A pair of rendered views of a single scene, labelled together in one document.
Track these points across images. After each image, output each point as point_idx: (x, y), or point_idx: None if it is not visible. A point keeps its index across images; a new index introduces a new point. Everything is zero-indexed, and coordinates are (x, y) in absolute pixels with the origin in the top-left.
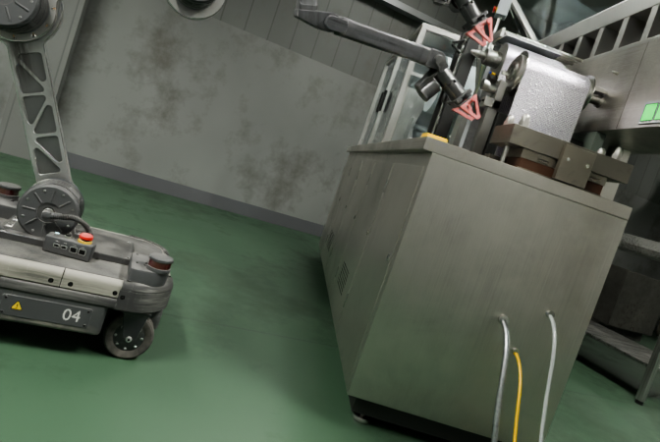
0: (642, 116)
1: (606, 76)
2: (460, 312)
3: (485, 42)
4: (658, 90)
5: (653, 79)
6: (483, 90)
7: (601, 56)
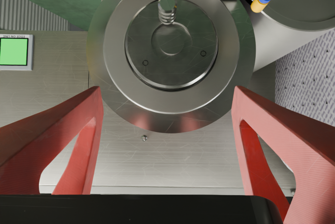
0: (24, 46)
1: (178, 139)
2: None
3: (234, 122)
4: (15, 87)
5: (37, 110)
6: None
7: (226, 188)
